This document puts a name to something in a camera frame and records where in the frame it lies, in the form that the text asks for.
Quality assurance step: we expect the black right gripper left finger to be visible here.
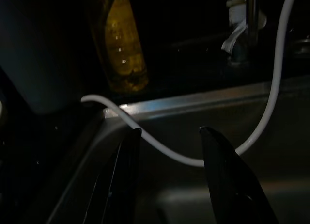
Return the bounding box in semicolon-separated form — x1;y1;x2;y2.
82;128;142;224

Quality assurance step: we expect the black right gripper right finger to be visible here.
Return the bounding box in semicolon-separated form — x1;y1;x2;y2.
199;126;279;224

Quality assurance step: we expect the stainless steel sink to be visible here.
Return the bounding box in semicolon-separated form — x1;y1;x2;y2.
46;82;310;224

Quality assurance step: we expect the yellow oil bottle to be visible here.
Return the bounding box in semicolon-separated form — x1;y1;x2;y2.
89;0;150;93

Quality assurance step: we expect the grey canister with red logo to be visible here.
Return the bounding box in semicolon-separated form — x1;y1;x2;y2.
0;0;97;116

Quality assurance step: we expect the silver sink faucet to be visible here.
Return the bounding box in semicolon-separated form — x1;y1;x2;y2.
227;0;265;67

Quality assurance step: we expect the white flexible hose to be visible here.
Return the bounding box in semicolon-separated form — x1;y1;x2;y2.
81;0;295;168

